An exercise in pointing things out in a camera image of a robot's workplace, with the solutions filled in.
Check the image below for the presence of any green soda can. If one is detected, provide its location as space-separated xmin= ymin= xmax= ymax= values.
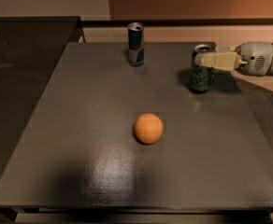
xmin=190 ymin=44 xmax=215 ymax=93

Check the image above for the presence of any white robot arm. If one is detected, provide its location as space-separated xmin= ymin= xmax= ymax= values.
xmin=194 ymin=42 xmax=273 ymax=77

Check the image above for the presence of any blue silver energy drink can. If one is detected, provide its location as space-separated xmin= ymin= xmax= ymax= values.
xmin=128 ymin=22 xmax=144 ymax=66

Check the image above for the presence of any orange ball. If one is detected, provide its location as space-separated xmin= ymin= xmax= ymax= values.
xmin=134 ymin=113 xmax=164 ymax=145

